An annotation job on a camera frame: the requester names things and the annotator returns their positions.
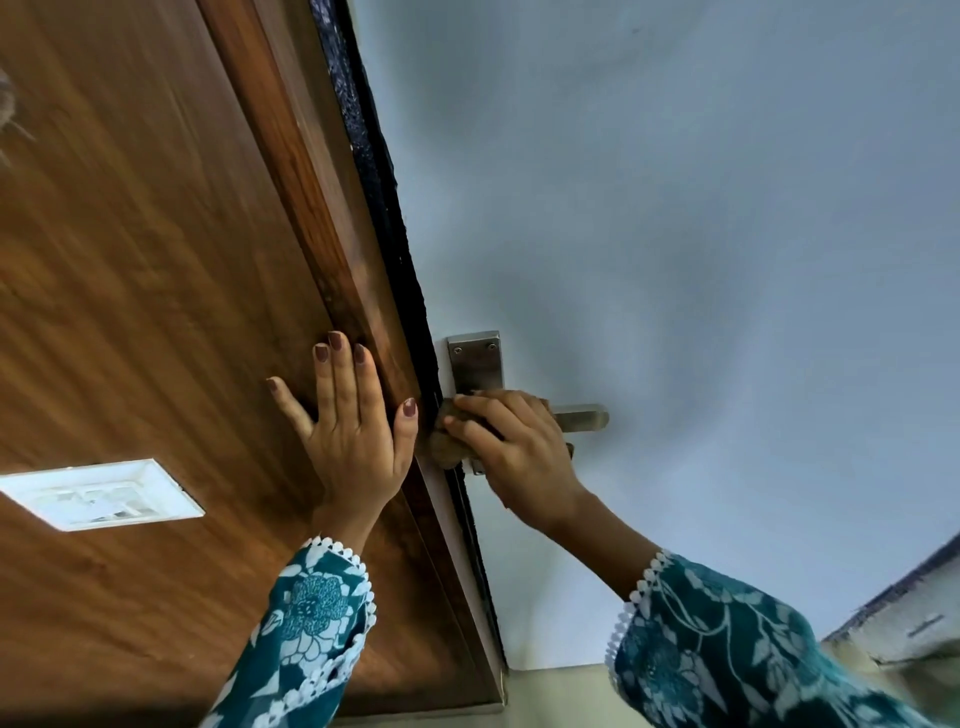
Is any person's left hand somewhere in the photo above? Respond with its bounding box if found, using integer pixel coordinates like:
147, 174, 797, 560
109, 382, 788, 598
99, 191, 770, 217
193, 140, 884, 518
266, 331, 420, 532

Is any silver door handle plate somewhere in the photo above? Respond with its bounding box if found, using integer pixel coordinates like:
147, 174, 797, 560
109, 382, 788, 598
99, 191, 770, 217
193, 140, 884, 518
447, 330, 504, 477

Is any person's right hand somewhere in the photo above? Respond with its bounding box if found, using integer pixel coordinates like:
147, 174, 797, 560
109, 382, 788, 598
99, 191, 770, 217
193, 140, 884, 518
442, 389, 591, 535

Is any pale blue door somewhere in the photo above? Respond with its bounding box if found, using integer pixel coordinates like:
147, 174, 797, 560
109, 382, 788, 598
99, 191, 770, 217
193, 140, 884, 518
348, 0, 960, 673

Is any brown wooden door frame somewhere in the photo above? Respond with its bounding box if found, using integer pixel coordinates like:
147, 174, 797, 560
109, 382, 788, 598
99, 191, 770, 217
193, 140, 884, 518
196, 0, 509, 710

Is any person's left forearm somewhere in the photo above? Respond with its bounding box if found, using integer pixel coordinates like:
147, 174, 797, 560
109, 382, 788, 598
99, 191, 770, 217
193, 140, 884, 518
198, 507, 378, 728

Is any brown cleaning cloth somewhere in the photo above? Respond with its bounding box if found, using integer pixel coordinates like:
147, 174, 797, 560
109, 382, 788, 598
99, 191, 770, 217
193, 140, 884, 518
428, 396, 490, 473

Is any brown wooden wall panel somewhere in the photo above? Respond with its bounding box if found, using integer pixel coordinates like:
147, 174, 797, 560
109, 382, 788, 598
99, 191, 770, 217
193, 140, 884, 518
0, 0, 496, 728

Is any white ledge with dark edge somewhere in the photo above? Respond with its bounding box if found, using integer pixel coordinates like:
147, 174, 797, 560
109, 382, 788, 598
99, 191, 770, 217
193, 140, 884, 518
820, 531, 960, 676

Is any silver door handle lever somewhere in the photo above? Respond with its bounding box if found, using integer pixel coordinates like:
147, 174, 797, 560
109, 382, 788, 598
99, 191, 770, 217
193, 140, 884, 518
549, 404, 611, 435

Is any white switch plate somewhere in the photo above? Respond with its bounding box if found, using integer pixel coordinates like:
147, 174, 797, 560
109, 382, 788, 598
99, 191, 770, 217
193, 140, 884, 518
0, 458, 206, 534

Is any person's right forearm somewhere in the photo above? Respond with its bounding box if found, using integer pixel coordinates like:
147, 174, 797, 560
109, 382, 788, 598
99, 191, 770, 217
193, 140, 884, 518
543, 489, 948, 728

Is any black door edge strip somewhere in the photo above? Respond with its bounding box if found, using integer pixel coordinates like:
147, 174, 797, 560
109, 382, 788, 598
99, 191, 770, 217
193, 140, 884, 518
309, 0, 509, 670

